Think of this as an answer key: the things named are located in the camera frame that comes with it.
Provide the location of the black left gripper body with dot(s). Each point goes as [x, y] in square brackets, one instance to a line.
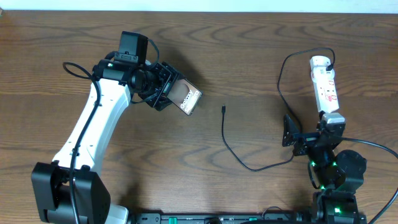
[162, 88]

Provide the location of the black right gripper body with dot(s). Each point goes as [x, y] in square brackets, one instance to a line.
[306, 142]

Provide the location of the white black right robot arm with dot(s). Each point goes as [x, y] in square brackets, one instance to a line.
[336, 177]

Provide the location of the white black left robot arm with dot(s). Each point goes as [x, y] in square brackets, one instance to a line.
[69, 189]

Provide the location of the white USB charger adapter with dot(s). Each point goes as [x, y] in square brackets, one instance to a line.
[321, 74]

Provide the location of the white power strip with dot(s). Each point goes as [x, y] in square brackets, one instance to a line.
[325, 92]

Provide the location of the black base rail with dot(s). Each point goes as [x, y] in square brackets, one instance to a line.
[224, 218]

